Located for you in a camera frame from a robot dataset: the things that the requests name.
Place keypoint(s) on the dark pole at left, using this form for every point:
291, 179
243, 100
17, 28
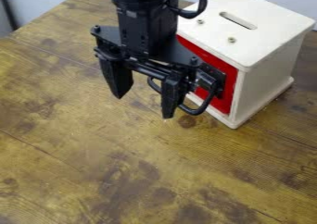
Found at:
12, 21

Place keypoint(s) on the red wooden drawer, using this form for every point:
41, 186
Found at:
222, 72

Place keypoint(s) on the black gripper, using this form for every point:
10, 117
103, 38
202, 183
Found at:
141, 45

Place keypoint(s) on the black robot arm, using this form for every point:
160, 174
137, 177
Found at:
141, 45

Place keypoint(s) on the black metal drawer handle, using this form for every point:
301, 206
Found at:
200, 91

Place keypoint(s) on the white wooden box cabinet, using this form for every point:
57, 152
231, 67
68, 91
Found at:
248, 38

